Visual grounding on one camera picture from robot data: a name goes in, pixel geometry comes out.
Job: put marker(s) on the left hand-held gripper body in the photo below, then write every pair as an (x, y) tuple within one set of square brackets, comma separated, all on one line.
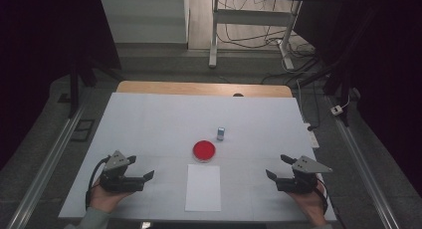
[(117, 182)]

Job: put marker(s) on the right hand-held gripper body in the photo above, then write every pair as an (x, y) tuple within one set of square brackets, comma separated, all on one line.
[(303, 182)]

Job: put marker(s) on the red round ink pad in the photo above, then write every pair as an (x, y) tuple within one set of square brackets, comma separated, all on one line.
[(204, 150)]

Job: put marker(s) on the white stamp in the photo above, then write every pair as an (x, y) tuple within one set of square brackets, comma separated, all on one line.
[(220, 137)]

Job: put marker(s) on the blue stamp cap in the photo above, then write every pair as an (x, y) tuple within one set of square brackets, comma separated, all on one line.
[(221, 129)]

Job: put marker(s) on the person's left hand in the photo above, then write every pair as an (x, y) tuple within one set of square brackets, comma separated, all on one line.
[(104, 200)]

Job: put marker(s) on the person's right hand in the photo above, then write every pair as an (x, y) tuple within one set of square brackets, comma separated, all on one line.
[(312, 205)]

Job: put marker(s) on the white power strip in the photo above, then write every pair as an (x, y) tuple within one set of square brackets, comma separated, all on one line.
[(312, 137)]

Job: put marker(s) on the white table cover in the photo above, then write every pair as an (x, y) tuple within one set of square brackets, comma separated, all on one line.
[(159, 122)]

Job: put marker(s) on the white paper sheet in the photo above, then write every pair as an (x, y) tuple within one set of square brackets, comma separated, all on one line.
[(203, 189)]

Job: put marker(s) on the black stand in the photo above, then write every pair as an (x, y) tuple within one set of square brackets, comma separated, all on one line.
[(74, 86), (343, 89)]

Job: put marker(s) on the dark curtain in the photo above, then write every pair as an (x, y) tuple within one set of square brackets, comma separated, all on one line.
[(40, 56), (391, 73)]

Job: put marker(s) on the white cabinet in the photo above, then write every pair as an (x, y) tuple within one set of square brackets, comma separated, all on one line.
[(142, 18)]

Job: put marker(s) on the metal floor rail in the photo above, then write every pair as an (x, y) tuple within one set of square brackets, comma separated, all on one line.
[(46, 162), (361, 162)]

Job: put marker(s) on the white desk frame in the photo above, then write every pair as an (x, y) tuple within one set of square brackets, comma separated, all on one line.
[(252, 17)]

